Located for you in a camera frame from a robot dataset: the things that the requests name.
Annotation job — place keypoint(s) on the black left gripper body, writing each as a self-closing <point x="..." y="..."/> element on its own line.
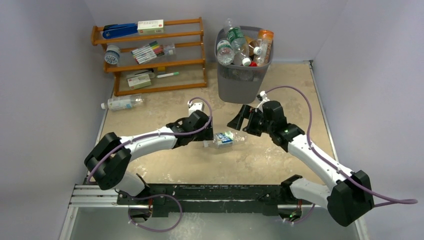
<point x="205" y="135"/>

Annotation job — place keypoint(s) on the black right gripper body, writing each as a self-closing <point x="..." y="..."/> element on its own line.
<point x="247" y="120"/>

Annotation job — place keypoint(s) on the blue white label bottle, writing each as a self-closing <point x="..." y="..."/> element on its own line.
<point x="225" y="139"/>

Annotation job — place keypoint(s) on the grey mesh waste bin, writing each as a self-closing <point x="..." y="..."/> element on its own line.
<point x="241" y="84"/>

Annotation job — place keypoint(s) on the red cap water bottle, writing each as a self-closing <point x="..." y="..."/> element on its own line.
<point x="253" y="64"/>

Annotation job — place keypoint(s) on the green label water bottle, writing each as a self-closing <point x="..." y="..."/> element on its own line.
<point x="224" y="52"/>

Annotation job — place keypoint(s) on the orange juice bottle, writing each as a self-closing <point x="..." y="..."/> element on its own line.
<point x="265" y="39"/>

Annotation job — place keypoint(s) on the clear bottle white label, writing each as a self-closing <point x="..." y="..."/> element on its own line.
<point x="122" y="102"/>

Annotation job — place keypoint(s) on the dark green label bottle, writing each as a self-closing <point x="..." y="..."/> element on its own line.
<point x="238" y="43"/>

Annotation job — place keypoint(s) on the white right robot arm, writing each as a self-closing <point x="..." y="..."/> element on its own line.
<point x="343" y="192"/>

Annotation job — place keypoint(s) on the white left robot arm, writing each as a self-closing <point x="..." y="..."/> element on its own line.
<point x="109" y="159"/>

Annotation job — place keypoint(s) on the green cap white marker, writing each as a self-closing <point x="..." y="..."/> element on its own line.
<point x="167" y="75"/>

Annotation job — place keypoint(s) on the green white carton box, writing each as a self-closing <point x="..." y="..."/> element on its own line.
<point x="139" y="81"/>

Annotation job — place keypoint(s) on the wooden shelf rack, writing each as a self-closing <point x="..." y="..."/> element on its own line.
<point x="184" y="52"/>

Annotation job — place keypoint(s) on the pack of coloured markers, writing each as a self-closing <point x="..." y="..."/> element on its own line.
<point x="147" y="52"/>

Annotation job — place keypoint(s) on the white red box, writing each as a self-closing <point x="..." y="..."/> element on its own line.
<point x="150" y="27"/>

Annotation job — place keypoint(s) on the white tape roll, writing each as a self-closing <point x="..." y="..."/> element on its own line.
<point x="112" y="55"/>

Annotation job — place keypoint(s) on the blue stapler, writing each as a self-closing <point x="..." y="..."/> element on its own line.
<point x="119" y="30"/>

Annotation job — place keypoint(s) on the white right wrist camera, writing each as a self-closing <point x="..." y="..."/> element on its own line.
<point x="263" y="98"/>

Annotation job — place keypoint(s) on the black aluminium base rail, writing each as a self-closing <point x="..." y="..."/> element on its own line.
<point x="165" y="198"/>

